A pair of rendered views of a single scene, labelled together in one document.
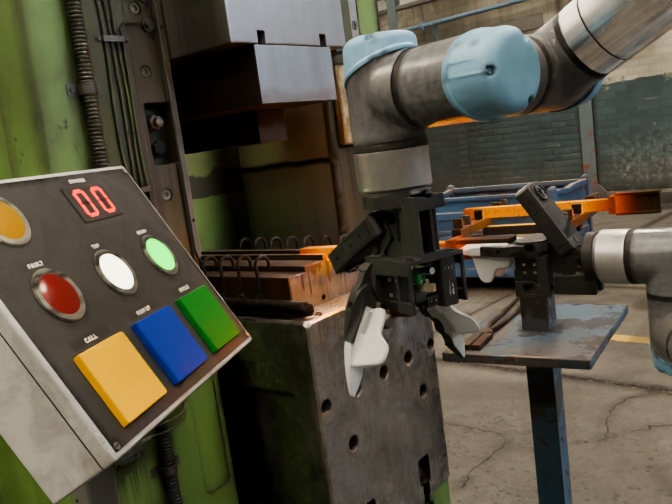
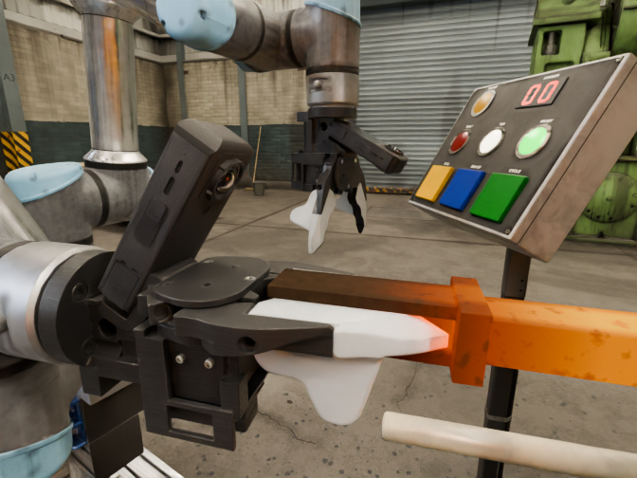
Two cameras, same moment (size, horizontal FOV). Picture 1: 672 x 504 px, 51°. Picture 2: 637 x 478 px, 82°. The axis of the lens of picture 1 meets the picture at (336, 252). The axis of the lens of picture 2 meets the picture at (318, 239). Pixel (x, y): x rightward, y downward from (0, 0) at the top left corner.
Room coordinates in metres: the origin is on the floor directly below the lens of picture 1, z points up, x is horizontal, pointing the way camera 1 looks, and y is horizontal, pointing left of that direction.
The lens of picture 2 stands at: (1.21, -0.32, 1.09)
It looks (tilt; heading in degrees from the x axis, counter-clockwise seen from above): 15 degrees down; 155
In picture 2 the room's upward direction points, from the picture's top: straight up
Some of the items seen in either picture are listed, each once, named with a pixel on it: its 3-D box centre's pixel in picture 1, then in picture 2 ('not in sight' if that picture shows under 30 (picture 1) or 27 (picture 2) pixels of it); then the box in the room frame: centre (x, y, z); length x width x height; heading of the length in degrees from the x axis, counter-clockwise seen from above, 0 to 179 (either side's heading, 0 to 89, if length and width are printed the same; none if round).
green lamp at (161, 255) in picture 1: (159, 254); (533, 141); (0.83, 0.21, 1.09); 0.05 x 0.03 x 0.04; 141
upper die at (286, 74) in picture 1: (215, 92); not in sight; (1.37, 0.19, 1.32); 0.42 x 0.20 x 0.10; 51
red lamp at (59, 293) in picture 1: (59, 294); (459, 141); (0.63, 0.26, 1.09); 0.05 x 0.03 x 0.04; 141
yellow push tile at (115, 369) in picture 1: (119, 379); (435, 183); (0.62, 0.21, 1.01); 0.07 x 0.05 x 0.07; 166
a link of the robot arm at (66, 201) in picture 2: not in sight; (53, 200); (0.40, -0.48, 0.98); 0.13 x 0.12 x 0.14; 129
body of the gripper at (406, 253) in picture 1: (407, 251); (327, 152); (0.70, -0.07, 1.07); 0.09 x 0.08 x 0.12; 32
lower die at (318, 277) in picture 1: (244, 275); not in sight; (1.37, 0.19, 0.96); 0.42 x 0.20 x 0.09; 51
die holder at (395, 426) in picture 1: (278, 392); not in sight; (1.42, 0.16, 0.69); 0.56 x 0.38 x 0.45; 51
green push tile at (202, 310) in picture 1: (206, 319); (499, 197); (0.82, 0.16, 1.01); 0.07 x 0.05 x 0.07; 166
